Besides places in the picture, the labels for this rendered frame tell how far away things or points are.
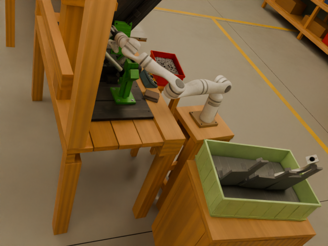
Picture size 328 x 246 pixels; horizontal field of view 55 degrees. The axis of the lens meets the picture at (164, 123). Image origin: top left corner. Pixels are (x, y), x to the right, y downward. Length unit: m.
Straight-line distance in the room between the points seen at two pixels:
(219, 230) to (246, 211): 0.18
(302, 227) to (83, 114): 1.38
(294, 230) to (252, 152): 0.51
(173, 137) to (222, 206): 0.49
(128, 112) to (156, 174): 0.46
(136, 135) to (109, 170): 0.99
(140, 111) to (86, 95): 0.60
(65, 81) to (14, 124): 1.59
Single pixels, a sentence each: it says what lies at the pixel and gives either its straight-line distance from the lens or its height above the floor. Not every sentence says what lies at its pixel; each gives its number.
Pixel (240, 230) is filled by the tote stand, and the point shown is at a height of 0.79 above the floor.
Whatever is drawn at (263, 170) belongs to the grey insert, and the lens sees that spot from 2.11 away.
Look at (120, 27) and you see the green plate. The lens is 2.07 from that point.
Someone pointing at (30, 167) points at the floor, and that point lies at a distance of 2.72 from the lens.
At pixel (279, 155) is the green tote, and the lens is 2.21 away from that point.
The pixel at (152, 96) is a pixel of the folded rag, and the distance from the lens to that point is 2.08.
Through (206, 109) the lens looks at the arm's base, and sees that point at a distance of 2.11.
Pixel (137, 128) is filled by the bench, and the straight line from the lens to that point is 1.89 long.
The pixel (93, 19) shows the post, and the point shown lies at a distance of 1.25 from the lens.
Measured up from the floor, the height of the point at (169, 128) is 0.90.
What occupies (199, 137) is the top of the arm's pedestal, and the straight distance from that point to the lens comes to 2.05.
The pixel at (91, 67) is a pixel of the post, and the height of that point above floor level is 1.38.
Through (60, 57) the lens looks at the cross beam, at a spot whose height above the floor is 1.28.
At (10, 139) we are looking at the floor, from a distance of 2.92.
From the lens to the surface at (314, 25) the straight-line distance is 7.47.
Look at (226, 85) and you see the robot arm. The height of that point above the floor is 1.19.
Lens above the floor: 2.13
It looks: 39 degrees down
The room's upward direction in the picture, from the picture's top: 23 degrees clockwise
